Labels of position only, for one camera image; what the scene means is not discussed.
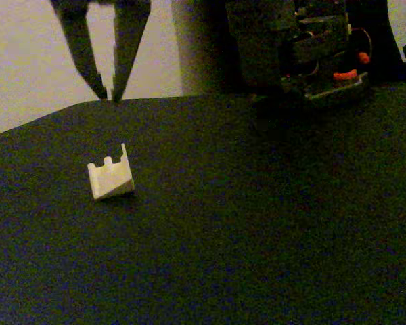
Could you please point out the white notched plastic part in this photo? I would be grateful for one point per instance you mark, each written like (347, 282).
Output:
(110, 183)

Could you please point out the dark blue desk mat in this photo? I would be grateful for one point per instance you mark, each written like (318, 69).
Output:
(223, 220)

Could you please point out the black and orange table clamp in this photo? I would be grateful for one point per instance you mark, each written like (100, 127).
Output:
(345, 75)

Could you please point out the black office chair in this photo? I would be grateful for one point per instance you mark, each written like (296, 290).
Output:
(382, 40)

